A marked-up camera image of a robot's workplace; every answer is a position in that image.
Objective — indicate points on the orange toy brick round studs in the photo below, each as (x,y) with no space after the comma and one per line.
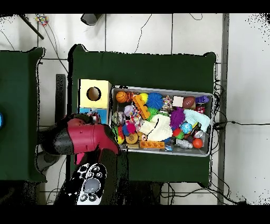
(141,106)

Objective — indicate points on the long orange toy brick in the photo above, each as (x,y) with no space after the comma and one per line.
(152,145)

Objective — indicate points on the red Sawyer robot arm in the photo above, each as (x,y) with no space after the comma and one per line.
(88,137)

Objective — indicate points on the wooden box three holes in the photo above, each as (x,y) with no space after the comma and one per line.
(103,103)

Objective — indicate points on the clear shallow mesh bin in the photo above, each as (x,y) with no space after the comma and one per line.
(160,89)

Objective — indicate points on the yellow ball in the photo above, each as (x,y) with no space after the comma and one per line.
(144,97)

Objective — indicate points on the small orange basketball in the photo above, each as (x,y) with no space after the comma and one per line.
(122,96)

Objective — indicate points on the blue spiky ball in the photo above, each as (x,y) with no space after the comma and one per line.
(155,100)

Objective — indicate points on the cream knitted cloth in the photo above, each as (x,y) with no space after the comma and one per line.
(156,128)

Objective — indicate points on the purple spiky ball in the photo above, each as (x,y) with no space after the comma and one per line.
(177,118)

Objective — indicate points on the brown toy football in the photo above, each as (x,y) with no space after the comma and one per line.
(189,102)

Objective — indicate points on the light blue cloth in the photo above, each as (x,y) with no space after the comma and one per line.
(197,119)

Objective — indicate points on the red orange ball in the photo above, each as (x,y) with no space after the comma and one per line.
(197,143)

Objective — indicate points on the black upright bar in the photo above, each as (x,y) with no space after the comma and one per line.
(60,99)

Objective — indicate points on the grey object on floor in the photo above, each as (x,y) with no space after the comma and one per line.
(92,19)

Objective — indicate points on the dark green side table cloth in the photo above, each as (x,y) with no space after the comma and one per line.
(19,105)

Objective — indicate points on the small colourful item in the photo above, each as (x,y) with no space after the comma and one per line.
(41,19)

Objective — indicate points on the blue round object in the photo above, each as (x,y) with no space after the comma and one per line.
(1,119)

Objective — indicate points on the black stick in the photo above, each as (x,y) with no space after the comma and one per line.
(29,25)

